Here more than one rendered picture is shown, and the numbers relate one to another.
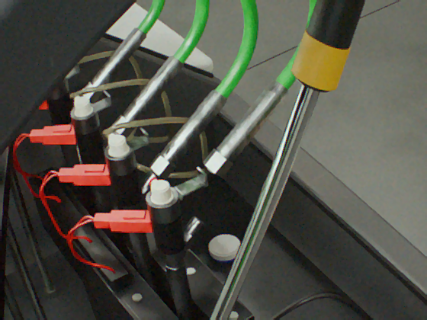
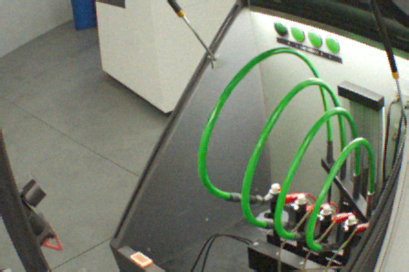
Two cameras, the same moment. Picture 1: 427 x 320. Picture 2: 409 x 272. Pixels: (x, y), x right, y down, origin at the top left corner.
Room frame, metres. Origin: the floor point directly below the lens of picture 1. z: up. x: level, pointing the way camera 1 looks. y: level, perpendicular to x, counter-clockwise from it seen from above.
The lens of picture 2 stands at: (1.65, -0.25, 1.84)
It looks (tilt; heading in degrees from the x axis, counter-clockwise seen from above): 27 degrees down; 171
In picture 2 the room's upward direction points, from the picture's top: 9 degrees counter-clockwise
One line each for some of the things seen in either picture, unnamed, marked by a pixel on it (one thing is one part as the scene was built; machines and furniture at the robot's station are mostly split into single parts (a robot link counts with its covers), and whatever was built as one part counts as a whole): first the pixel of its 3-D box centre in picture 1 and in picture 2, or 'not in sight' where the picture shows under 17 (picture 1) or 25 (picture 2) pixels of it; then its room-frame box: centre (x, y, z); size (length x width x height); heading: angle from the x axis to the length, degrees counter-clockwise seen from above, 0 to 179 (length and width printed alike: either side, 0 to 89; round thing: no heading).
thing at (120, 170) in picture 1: (146, 227); (297, 240); (0.68, 0.08, 1.03); 0.05 x 0.03 x 0.21; 118
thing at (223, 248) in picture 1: (224, 248); not in sight; (0.82, 0.00, 0.84); 0.04 x 0.04 x 0.01
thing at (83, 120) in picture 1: (109, 185); (319, 249); (0.75, 0.11, 1.03); 0.05 x 0.03 x 0.21; 118
